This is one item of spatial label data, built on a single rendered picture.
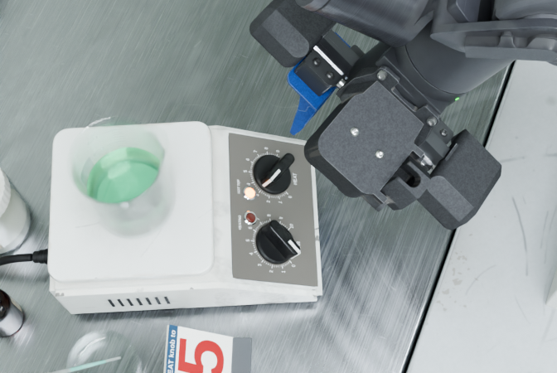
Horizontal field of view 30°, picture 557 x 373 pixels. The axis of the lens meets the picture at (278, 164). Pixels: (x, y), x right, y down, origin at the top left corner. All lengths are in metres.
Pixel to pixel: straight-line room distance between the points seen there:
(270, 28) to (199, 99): 0.26
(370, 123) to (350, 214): 0.24
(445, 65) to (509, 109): 0.31
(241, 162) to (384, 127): 0.21
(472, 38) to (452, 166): 0.15
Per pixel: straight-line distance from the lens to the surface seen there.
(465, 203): 0.66
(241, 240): 0.78
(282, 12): 0.65
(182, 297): 0.78
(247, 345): 0.81
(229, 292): 0.77
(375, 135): 0.61
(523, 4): 0.52
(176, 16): 0.93
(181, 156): 0.78
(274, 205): 0.80
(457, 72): 0.59
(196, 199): 0.76
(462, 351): 0.82
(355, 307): 0.82
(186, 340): 0.79
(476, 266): 0.84
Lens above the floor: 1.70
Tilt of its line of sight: 68 degrees down
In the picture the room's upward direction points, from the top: 6 degrees counter-clockwise
